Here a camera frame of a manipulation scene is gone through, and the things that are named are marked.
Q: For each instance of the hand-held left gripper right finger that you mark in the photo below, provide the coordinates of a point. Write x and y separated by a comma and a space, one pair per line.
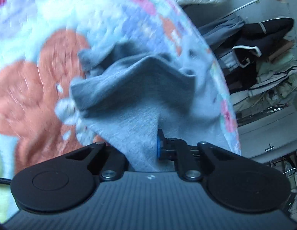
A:
159, 146

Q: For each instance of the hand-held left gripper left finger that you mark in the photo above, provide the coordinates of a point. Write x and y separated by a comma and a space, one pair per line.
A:
114, 160

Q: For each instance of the grey shirt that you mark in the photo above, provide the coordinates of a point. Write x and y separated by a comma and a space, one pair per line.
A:
138, 83

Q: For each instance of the light hanging clothes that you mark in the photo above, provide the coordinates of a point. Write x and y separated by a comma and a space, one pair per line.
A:
270, 86

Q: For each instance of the metal clothes rack pole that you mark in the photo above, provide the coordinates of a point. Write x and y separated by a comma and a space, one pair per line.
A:
246, 4

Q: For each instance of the black hanging pants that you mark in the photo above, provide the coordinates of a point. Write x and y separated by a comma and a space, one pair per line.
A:
242, 76

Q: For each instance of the floral quilt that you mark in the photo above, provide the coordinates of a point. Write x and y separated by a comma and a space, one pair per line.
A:
30, 88

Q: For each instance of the white wardrobe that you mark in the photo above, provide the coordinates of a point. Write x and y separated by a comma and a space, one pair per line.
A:
270, 129

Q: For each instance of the grey hanging pants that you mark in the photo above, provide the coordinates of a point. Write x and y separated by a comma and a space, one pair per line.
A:
220, 28

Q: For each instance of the dark jacket with white trim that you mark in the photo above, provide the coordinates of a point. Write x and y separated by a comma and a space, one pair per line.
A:
266, 36

